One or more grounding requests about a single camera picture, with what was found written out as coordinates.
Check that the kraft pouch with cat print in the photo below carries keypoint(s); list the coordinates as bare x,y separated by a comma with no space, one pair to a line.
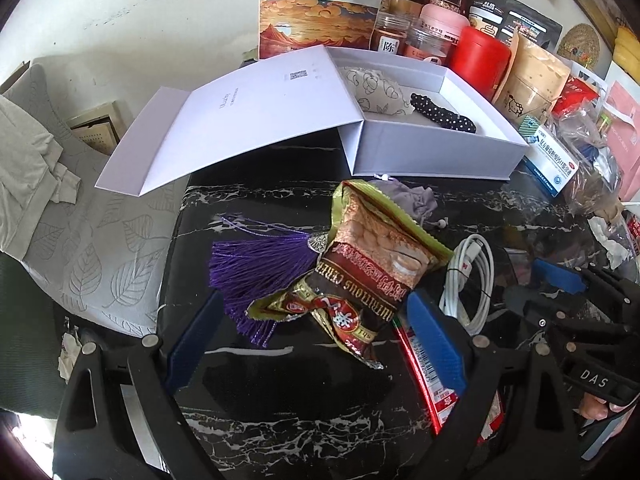
535,77

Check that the crumpled white tissue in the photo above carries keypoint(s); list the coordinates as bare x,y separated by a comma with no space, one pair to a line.
612,245

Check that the brown snack packet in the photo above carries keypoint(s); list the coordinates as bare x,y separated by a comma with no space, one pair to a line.
370,250

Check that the clear plastic bag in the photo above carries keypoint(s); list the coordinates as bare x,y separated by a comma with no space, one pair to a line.
595,160

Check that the grey leaf pattern cushion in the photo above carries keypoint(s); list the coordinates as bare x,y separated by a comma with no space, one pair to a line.
115,240

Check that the red plastic packet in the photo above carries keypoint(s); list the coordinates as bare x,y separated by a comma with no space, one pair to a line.
577,95

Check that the red and white snack packet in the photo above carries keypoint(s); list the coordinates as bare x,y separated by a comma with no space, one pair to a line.
422,375

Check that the brown jar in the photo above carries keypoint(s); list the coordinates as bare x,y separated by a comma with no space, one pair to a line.
405,5

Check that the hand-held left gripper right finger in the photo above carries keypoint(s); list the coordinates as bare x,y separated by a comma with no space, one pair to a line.
435,347

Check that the yellow object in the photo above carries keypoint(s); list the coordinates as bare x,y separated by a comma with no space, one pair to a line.
627,52

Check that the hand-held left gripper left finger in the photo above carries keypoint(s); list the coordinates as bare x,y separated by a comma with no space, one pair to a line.
195,342

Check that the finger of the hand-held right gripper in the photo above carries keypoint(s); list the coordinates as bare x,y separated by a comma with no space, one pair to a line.
560,275
525,300

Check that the white gift box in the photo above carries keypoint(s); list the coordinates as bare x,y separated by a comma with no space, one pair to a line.
425,155

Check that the round woven wall decoration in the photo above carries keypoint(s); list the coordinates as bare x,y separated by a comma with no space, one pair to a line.
580,47

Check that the grey folded cloth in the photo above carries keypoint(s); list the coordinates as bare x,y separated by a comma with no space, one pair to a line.
25,170

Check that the pink paper bag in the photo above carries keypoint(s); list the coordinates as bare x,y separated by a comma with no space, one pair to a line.
625,120

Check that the clear jar with red contents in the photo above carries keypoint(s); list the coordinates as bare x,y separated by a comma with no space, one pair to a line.
427,42

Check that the crumpled tissue on floor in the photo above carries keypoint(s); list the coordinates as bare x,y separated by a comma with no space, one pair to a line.
70,355

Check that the red tin canister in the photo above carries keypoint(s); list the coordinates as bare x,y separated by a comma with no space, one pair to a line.
480,62

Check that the pink round container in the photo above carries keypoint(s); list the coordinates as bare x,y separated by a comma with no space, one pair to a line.
442,20

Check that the floral fabric pouch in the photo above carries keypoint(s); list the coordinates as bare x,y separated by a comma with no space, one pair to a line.
370,90

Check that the blue and white medicine box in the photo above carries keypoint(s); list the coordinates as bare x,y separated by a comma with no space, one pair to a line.
550,160

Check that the lavender pouch with purple tassel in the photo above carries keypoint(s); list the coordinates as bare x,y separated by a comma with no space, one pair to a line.
250,265

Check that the black polka dot scrunchie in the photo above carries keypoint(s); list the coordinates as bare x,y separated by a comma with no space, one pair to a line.
445,112

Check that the black foil pouch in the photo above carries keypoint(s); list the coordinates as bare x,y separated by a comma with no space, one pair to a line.
530,17

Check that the person's right hand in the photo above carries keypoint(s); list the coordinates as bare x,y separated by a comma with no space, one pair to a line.
597,407

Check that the paper bag with cloud print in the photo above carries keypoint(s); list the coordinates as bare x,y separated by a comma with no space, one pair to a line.
310,15

